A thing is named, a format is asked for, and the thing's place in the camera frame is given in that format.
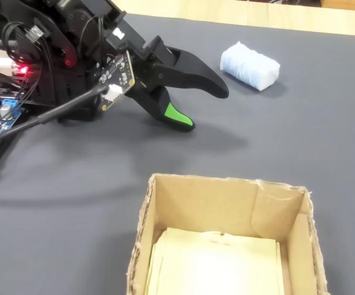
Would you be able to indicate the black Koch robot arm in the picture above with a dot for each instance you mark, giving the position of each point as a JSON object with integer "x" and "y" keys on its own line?
{"x": 57, "y": 46}

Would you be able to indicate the black camera circuit board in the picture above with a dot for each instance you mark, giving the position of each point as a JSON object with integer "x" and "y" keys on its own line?
{"x": 117, "y": 75}

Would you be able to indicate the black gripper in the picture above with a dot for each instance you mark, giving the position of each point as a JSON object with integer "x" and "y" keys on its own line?
{"x": 140, "y": 58}

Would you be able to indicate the white paper-wrapped block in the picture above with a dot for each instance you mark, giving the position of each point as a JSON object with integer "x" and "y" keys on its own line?
{"x": 249, "y": 67}

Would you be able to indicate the grey fabric mat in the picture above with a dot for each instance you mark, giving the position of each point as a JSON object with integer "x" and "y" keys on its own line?
{"x": 257, "y": 138}

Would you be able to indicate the pale yellow paper sheets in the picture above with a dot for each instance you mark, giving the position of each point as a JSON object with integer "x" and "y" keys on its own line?
{"x": 217, "y": 264}

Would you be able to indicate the open brown cardboard box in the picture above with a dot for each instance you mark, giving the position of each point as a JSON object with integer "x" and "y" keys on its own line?
{"x": 205, "y": 202}

